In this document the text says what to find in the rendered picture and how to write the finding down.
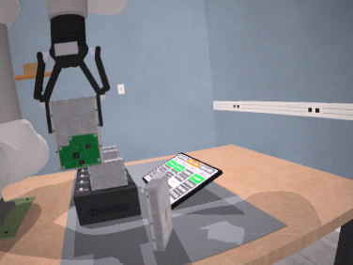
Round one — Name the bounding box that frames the grey flat mat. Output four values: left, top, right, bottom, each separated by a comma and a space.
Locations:
60, 158, 287, 265

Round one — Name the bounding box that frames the black-framed status screen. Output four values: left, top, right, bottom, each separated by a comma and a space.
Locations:
142, 152, 223, 210

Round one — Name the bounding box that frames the black drive dock housing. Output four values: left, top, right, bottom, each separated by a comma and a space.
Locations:
73, 168, 141, 226

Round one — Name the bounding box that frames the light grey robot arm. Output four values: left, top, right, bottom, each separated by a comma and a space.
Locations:
0, 0, 127, 226

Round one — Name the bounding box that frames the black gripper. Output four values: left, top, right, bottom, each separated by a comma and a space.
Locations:
34, 14, 110, 133

